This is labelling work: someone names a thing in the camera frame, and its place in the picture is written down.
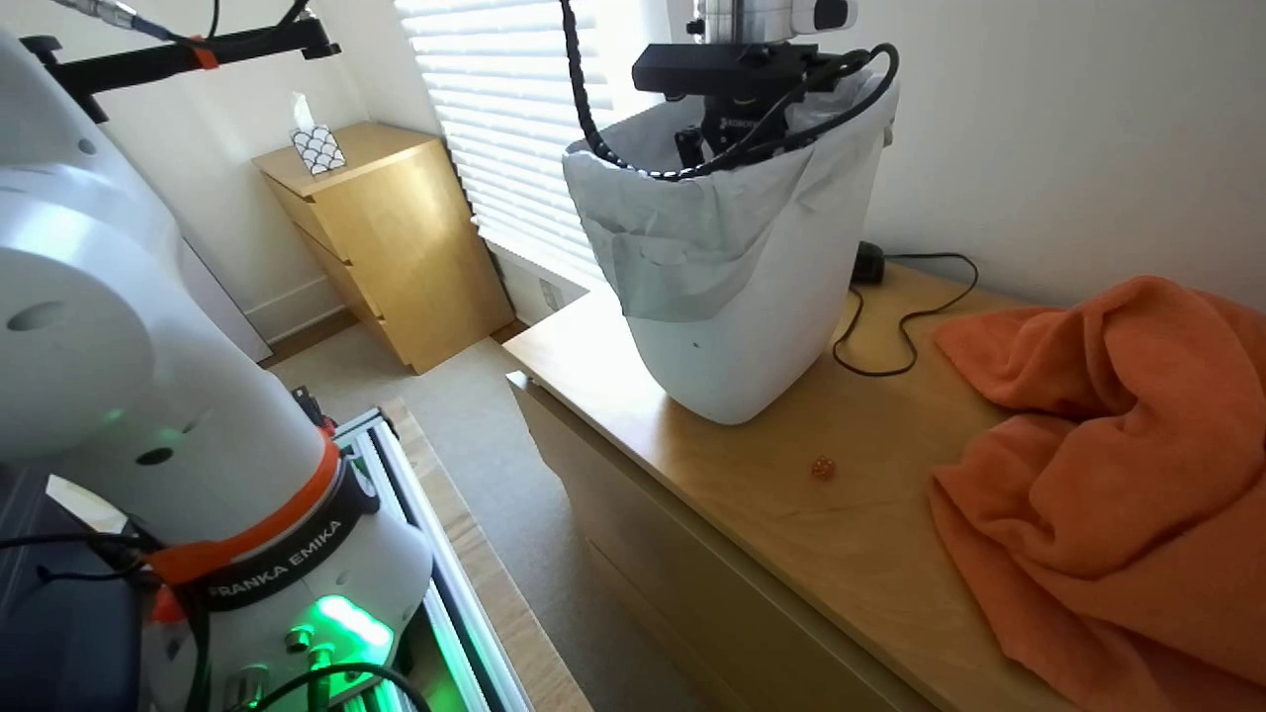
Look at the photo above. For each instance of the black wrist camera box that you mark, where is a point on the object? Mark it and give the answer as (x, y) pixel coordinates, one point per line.
(741, 70)

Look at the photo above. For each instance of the black round power adapter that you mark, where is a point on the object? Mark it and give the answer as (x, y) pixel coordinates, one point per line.
(869, 267)

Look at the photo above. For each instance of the white window blinds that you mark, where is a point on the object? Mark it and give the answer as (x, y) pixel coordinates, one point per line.
(501, 86)

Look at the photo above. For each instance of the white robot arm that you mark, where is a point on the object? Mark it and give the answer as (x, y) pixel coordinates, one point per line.
(284, 557)

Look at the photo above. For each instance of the white plastic bin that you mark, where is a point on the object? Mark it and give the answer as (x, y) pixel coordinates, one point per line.
(772, 331)

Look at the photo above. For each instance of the light wooden side cabinet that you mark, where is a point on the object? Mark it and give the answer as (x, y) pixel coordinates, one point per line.
(397, 243)

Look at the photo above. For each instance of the aluminium rail base frame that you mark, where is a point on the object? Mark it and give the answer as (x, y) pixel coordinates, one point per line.
(447, 645)

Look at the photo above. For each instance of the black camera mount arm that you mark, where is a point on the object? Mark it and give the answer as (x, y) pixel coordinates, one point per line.
(172, 53)

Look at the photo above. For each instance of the white bin liner bag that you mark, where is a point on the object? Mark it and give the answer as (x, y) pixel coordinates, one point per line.
(682, 252)

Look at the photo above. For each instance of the orange crumpled cloth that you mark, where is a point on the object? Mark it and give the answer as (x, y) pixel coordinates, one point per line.
(1112, 521)

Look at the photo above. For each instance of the patterned tissue box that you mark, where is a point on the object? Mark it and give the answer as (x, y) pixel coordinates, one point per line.
(313, 141)

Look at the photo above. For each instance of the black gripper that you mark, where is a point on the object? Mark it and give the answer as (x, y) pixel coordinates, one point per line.
(739, 132)

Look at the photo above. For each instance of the wooden dresser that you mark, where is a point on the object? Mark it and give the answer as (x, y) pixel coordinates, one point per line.
(793, 565)

